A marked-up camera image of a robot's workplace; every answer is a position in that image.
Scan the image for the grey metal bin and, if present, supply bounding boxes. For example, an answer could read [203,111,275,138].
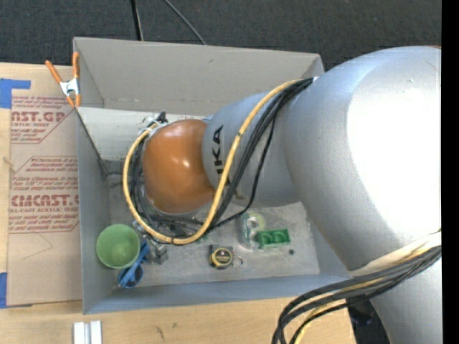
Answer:
[72,37,355,315]

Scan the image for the green cup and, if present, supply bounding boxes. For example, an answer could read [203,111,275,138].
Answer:
[95,224,141,270]

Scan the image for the blue sunglasses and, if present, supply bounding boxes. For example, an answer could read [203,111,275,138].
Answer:
[117,240,150,290]

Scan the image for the black and yellow tape measure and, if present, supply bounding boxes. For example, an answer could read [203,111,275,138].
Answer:
[208,244,245,270]

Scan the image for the clear plastic packet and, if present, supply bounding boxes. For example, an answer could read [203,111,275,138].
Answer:
[239,211,268,251]

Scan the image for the brown cardboard board red print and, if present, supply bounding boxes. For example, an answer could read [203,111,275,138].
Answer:
[0,62,84,310]

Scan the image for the green block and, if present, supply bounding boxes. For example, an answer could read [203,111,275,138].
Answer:
[257,228,291,249]

